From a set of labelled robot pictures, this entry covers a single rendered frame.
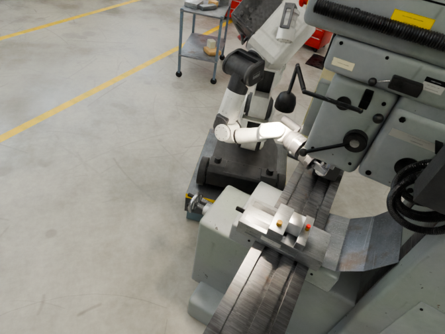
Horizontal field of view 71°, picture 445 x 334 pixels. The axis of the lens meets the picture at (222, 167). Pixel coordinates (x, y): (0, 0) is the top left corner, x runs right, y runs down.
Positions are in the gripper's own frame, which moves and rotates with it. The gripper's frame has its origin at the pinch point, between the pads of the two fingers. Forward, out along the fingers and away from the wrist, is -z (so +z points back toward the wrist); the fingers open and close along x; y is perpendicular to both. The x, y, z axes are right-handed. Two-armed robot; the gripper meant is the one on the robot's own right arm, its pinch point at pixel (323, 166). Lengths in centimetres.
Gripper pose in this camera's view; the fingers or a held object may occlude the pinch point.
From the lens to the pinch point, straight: 126.9
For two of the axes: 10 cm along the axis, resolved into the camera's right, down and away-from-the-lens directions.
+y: -1.5, 7.1, 6.9
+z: -6.2, -6.1, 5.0
